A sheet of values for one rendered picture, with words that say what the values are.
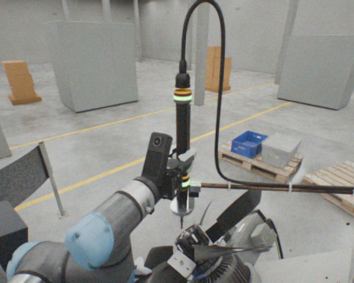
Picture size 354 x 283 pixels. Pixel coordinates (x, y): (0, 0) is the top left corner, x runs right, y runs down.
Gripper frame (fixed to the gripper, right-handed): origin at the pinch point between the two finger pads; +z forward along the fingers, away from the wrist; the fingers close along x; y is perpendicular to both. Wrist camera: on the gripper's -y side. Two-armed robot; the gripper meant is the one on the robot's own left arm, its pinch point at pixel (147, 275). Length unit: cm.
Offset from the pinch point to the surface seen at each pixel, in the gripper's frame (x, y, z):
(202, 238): -7.3, 10.1, 19.2
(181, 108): -60, -4, 11
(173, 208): -28.4, -0.4, 9.2
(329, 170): 79, 240, 224
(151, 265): 16.8, 18.3, -2.0
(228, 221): -8.5, 18.2, 30.5
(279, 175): 83, 230, 148
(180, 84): -65, -4, 11
